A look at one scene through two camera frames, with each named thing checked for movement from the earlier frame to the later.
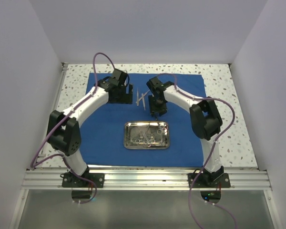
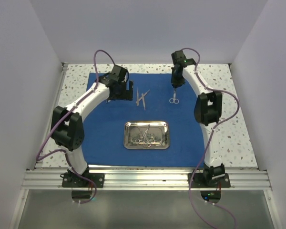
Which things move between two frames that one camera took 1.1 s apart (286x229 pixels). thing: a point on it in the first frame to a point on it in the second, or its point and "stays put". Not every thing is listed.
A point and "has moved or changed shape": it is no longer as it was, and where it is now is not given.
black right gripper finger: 152,105 to 174,79
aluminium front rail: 145,180 stays put
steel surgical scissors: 161,130 has moved or changed shape
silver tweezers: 145,94 stays put
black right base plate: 217,179 stays put
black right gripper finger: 162,109 to 181,81
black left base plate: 69,180 stays put
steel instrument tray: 149,135 stays put
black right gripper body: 159,101 to 178,75
